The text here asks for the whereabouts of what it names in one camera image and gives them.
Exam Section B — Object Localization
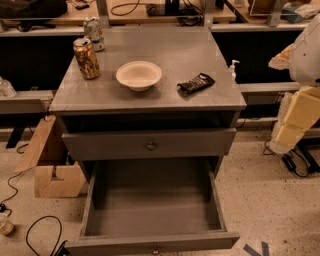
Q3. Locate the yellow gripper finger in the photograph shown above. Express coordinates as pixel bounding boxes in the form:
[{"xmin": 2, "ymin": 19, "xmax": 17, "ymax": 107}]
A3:
[
  {"xmin": 268, "ymin": 45, "xmax": 293, "ymax": 70},
  {"xmin": 270, "ymin": 86, "xmax": 320, "ymax": 154}
]

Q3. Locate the orange soda can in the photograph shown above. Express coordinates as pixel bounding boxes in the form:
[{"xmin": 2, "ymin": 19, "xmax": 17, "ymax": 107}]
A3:
[{"xmin": 73, "ymin": 38, "xmax": 100, "ymax": 79}]

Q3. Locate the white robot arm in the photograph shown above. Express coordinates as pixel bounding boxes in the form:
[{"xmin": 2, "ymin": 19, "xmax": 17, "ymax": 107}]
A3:
[{"xmin": 269, "ymin": 24, "xmax": 320, "ymax": 154}]

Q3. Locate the grey wooden drawer cabinet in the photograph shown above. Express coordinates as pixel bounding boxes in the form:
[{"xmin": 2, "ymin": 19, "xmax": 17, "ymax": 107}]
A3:
[{"xmin": 50, "ymin": 26, "xmax": 246, "ymax": 177}]

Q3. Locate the brass top drawer knob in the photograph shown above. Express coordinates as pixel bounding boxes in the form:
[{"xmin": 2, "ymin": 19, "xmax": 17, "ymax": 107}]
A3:
[{"xmin": 147, "ymin": 142, "xmax": 156, "ymax": 151}]

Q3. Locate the brass drawer knob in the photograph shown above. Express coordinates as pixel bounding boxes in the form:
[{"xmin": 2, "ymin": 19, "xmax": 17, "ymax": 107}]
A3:
[
  {"xmin": 152, "ymin": 247, "xmax": 159, "ymax": 255},
  {"xmin": 147, "ymin": 142, "xmax": 156, "ymax": 151}
]

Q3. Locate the green white soda can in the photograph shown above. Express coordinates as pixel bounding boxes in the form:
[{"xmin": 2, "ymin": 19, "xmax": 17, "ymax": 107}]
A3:
[{"xmin": 83, "ymin": 16, "xmax": 105, "ymax": 52}]

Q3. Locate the open grey middle drawer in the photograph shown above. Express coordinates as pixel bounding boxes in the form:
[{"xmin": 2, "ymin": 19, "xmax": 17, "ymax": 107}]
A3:
[{"xmin": 66, "ymin": 157, "xmax": 240, "ymax": 256}]

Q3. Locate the brass middle drawer knob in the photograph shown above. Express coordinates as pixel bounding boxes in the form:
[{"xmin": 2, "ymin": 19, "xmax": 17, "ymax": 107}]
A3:
[{"xmin": 152, "ymin": 247, "xmax": 159, "ymax": 255}]

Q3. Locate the closed grey top drawer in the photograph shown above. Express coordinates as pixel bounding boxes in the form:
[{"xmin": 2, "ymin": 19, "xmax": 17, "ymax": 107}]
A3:
[{"xmin": 62, "ymin": 128, "xmax": 236, "ymax": 161}]

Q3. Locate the white pump bottle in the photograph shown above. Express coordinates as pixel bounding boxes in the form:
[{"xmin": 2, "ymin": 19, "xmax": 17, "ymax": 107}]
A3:
[{"xmin": 229, "ymin": 60, "xmax": 240, "ymax": 81}]

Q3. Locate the black snack packet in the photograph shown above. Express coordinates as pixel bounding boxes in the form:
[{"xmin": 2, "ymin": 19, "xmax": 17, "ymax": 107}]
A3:
[{"xmin": 177, "ymin": 73, "xmax": 215, "ymax": 95}]

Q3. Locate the light wooden block stand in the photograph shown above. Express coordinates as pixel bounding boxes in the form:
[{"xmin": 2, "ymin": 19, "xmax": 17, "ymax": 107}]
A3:
[{"xmin": 15, "ymin": 115, "xmax": 88, "ymax": 198}]

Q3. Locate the clear plastic bag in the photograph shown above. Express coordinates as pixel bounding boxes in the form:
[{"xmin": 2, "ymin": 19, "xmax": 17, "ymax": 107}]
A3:
[{"xmin": 0, "ymin": 77, "xmax": 17, "ymax": 99}]

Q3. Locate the clear plastic cup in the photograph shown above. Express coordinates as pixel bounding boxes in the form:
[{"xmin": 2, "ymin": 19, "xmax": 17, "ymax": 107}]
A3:
[{"xmin": 0, "ymin": 213, "xmax": 14, "ymax": 235}]

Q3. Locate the black cable bundle right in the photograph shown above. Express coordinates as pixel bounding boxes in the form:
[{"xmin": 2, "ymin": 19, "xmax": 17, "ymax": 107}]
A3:
[{"xmin": 262, "ymin": 138, "xmax": 320, "ymax": 178}]

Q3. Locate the black floor cable left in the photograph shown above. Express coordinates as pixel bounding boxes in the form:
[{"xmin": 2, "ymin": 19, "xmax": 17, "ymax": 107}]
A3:
[{"xmin": 0, "ymin": 143, "xmax": 68, "ymax": 256}]

